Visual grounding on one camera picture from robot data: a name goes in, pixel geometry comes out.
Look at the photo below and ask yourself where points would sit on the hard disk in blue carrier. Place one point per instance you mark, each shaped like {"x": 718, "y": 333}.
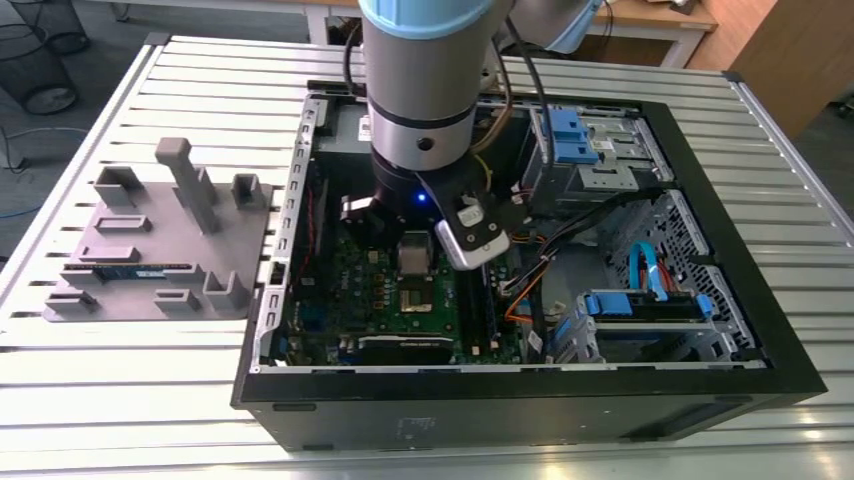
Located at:
{"x": 610, "y": 305}

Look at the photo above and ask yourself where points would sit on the green motherboard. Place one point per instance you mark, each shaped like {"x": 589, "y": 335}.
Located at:
{"x": 361, "y": 310}

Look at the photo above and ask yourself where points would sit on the metal drive cage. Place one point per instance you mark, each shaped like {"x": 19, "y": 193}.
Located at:
{"x": 668, "y": 340}
{"x": 601, "y": 185}

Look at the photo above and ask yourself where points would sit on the black PC case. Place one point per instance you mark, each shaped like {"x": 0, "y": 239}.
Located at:
{"x": 467, "y": 410}

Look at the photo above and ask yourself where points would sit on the black mesh waste bin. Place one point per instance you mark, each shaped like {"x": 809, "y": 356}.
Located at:
{"x": 34, "y": 75}
{"x": 67, "y": 30}

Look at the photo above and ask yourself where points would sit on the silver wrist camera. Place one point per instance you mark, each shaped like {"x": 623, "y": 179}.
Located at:
{"x": 475, "y": 235}

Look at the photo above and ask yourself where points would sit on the blue drive bay clip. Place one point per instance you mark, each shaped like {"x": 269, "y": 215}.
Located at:
{"x": 567, "y": 125}
{"x": 577, "y": 152}

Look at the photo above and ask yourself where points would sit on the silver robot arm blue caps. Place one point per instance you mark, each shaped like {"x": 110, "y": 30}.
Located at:
{"x": 421, "y": 75}

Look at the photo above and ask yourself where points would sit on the CPU socket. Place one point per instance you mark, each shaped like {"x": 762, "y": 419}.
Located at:
{"x": 421, "y": 297}

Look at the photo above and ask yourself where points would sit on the wooden desk white frame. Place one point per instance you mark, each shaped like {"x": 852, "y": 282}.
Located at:
{"x": 668, "y": 20}

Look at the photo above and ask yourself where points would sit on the RAM stick blue label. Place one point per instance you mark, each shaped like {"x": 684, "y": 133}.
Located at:
{"x": 143, "y": 274}

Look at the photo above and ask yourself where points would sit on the black graphics card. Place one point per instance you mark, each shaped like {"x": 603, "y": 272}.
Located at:
{"x": 407, "y": 350}

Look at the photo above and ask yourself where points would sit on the grey power supply unit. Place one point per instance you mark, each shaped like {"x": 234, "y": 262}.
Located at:
{"x": 347, "y": 125}

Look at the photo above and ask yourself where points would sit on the silver CPU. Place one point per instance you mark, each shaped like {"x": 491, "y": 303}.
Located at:
{"x": 415, "y": 262}

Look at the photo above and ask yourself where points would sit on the grey parts rack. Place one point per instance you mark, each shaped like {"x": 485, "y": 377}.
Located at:
{"x": 167, "y": 235}

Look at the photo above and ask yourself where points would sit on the wooden cabinet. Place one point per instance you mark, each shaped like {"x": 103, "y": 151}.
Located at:
{"x": 794, "y": 60}

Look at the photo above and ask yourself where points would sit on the RAM slot white clips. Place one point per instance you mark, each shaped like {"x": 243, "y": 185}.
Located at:
{"x": 490, "y": 310}
{"x": 474, "y": 310}

